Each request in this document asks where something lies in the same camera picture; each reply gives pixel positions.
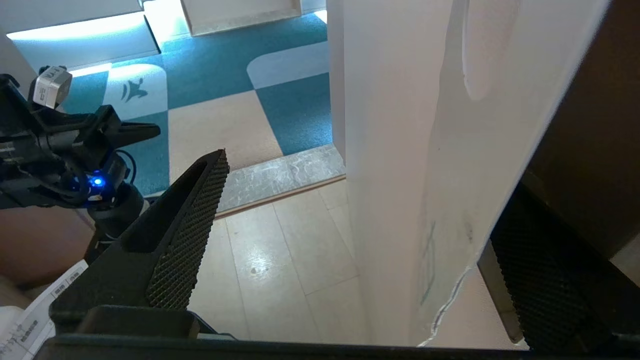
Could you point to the white door hanger sign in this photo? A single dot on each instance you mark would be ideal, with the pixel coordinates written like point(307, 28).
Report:
point(500, 150)

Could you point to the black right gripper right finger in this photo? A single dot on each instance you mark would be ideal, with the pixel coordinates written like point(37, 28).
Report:
point(565, 290)

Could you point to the white printed paper label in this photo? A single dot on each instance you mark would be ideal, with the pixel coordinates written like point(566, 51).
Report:
point(30, 325)

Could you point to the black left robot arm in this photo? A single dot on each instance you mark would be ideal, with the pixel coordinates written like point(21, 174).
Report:
point(117, 210)

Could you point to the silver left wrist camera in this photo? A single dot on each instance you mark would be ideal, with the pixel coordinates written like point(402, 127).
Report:
point(50, 87)

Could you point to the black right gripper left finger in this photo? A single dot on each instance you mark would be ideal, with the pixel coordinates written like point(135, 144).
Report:
point(170, 250)

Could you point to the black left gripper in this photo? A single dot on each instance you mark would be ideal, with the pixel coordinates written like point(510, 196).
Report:
point(35, 150)

